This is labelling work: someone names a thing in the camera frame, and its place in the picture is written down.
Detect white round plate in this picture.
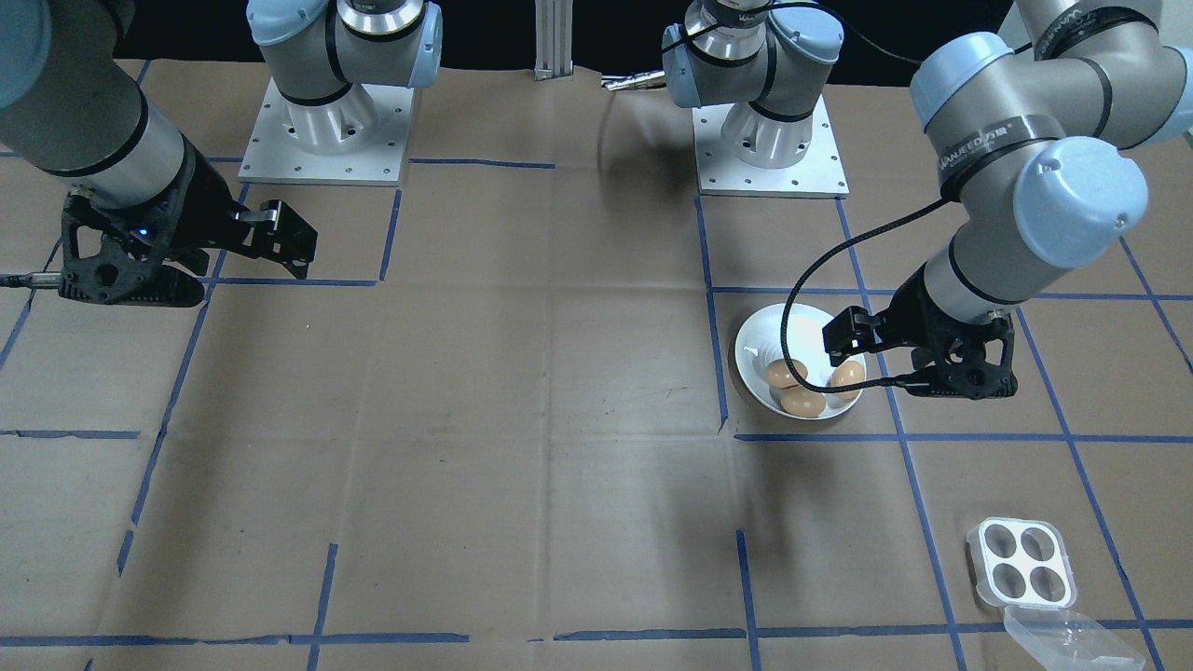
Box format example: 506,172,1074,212
734,303,868,420

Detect clear plastic egg box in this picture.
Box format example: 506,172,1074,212
966,517,1149,671

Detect black cloth cover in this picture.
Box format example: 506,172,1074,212
112,0,1012,77

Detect silver metal connector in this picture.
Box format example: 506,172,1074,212
601,67,674,92

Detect white square base plate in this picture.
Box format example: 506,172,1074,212
239,77,416,187
694,93,851,199

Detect aluminium frame post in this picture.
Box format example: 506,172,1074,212
533,0,575,83

